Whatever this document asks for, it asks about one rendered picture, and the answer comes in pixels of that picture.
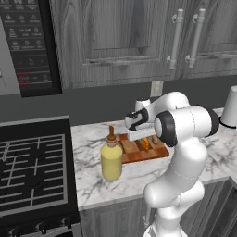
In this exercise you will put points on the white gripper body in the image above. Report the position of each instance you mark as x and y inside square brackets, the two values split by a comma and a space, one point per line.
[140, 135]

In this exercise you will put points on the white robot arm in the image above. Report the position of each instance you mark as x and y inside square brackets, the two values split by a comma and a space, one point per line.
[185, 160]

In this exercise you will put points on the orange cheese wedge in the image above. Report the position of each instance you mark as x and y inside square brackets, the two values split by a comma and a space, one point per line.
[144, 144]

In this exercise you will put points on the brown wooden cutting board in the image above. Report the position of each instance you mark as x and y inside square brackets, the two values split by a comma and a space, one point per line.
[135, 154]

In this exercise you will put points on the yellow condiment bottle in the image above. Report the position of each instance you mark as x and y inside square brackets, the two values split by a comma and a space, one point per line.
[111, 162]

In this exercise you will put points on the black microwave oven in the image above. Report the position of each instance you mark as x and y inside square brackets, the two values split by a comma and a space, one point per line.
[34, 46]

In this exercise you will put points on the grey microwave door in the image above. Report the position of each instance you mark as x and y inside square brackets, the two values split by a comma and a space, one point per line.
[7, 61]

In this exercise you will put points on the white appliance with black base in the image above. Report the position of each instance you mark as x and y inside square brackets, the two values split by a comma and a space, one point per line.
[230, 108]

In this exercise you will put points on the dark grey lower cupboard door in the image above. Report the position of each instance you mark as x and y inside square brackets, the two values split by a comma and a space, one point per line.
[216, 209]

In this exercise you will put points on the wide grey wood cupboard door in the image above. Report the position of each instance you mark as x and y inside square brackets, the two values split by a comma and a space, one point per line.
[111, 40]

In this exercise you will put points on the black gas hob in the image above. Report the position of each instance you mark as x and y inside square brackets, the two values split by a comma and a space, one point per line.
[34, 172]

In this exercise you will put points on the black hob knob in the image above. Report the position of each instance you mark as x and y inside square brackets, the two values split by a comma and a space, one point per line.
[42, 227]
[66, 222]

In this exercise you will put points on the narrow grey wood cupboard door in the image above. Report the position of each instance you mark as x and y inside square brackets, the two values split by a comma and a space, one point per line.
[220, 34]

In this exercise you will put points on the white wall socket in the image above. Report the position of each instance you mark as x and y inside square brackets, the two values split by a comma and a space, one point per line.
[156, 88]

